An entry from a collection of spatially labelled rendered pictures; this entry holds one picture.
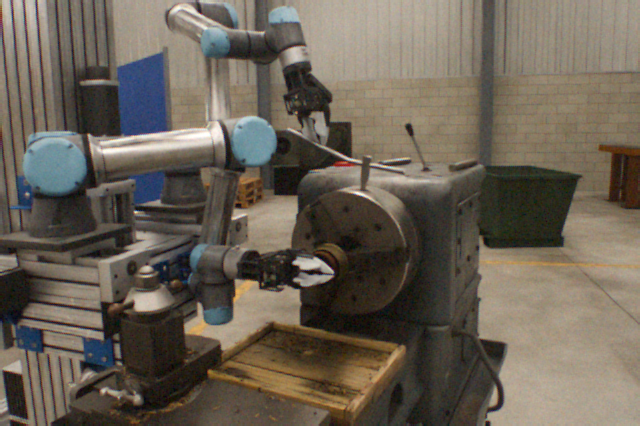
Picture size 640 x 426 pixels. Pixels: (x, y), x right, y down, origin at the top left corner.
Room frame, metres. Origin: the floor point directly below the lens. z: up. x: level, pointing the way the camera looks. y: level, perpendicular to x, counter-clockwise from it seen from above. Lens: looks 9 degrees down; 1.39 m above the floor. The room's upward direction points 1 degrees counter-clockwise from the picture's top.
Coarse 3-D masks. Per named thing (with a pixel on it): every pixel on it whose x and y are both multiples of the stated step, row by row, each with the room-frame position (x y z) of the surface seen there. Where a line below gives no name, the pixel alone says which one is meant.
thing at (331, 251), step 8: (320, 248) 1.11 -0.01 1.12; (328, 248) 1.11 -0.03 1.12; (336, 248) 1.12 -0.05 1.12; (320, 256) 1.07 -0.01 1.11; (328, 256) 1.08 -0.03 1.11; (336, 256) 1.09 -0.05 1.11; (344, 256) 1.11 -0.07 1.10; (328, 264) 1.06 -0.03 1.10; (336, 264) 1.08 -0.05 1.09; (344, 264) 1.10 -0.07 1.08; (312, 272) 1.12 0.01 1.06; (320, 272) 1.14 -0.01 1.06; (336, 272) 1.08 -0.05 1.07; (344, 272) 1.11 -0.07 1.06; (328, 280) 1.07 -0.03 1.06; (336, 280) 1.09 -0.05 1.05
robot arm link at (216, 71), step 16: (208, 0) 1.68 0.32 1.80; (208, 16) 1.64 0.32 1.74; (224, 16) 1.67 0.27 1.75; (208, 64) 1.67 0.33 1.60; (224, 64) 1.68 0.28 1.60; (208, 80) 1.67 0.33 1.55; (224, 80) 1.68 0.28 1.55; (208, 96) 1.67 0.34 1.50; (224, 96) 1.67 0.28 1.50; (208, 112) 1.67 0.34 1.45; (224, 112) 1.67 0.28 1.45
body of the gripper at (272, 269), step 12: (252, 252) 1.13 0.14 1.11; (240, 264) 1.08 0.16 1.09; (252, 264) 1.09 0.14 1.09; (264, 264) 1.05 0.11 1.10; (276, 264) 1.04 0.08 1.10; (288, 264) 1.08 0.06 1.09; (240, 276) 1.08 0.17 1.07; (252, 276) 1.09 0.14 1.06; (264, 276) 1.06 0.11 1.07; (276, 276) 1.05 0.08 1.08; (288, 276) 1.08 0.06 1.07; (264, 288) 1.05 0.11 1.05
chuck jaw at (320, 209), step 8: (320, 200) 1.24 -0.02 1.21; (312, 208) 1.21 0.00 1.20; (320, 208) 1.22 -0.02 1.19; (312, 216) 1.21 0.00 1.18; (320, 216) 1.20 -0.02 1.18; (328, 216) 1.22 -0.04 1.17; (312, 224) 1.21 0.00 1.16; (320, 224) 1.17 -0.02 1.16; (328, 224) 1.20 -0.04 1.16; (312, 232) 1.18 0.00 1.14; (320, 232) 1.17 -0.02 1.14; (328, 232) 1.17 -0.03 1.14; (336, 232) 1.20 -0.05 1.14; (320, 240) 1.15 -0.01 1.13; (328, 240) 1.15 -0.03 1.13; (336, 240) 1.18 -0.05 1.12
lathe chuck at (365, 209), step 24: (336, 192) 1.22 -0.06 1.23; (360, 192) 1.20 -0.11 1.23; (336, 216) 1.22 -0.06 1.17; (360, 216) 1.19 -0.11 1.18; (384, 216) 1.16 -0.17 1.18; (312, 240) 1.25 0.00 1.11; (360, 240) 1.19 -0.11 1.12; (384, 240) 1.16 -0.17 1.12; (408, 240) 1.16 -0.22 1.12; (408, 264) 1.14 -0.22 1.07; (312, 288) 1.25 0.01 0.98; (360, 288) 1.19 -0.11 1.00; (384, 288) 1.16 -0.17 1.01; (360, 312) 1.19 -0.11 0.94
